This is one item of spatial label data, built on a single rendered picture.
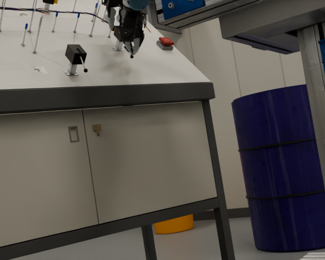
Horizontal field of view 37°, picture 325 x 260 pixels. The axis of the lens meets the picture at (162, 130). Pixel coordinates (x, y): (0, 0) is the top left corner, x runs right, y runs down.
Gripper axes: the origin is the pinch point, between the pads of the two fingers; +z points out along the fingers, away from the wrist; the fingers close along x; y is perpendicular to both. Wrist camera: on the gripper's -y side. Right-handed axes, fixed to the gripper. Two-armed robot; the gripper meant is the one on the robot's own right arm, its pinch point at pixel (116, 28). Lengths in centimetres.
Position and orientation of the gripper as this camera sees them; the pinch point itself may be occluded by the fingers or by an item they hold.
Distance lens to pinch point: 201.1
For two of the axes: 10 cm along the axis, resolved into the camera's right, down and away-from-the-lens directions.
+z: -0.7, 9.7, 2.3
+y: -5.9, -2.3, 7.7
